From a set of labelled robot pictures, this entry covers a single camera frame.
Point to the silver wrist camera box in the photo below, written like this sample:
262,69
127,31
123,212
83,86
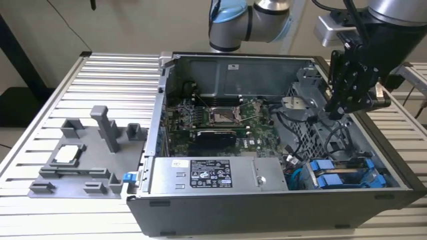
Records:
330,31

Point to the open black PC case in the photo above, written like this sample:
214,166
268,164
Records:
267,215

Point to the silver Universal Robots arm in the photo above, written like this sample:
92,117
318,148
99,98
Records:
230,30

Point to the grey parts rack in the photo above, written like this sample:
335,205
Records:
96,160

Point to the silver power supply unit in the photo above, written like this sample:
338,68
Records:
234,175

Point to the black table corner cap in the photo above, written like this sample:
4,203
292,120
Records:
85,53

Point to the white case sticker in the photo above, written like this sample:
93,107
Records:
232,66

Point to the thin metal locking lever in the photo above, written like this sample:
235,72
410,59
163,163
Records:
202,100

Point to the green motherboard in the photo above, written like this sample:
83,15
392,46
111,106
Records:
260,140

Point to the grey metal disk bay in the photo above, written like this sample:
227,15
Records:
300,140

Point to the CPU socket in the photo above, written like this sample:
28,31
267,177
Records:
218,115

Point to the grey metal frame bracket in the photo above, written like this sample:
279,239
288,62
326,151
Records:
411,72

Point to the silver CPU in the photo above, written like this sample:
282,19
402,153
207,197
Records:
67,153

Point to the black RAM slots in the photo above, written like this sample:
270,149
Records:
220,99

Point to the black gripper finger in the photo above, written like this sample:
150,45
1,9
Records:
363,85
338,87

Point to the black graphics card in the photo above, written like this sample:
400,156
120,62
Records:
215,137

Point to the blue case latch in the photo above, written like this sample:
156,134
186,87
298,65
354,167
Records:
130,178

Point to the silver metal latch bracket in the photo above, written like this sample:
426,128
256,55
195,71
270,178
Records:
296,102

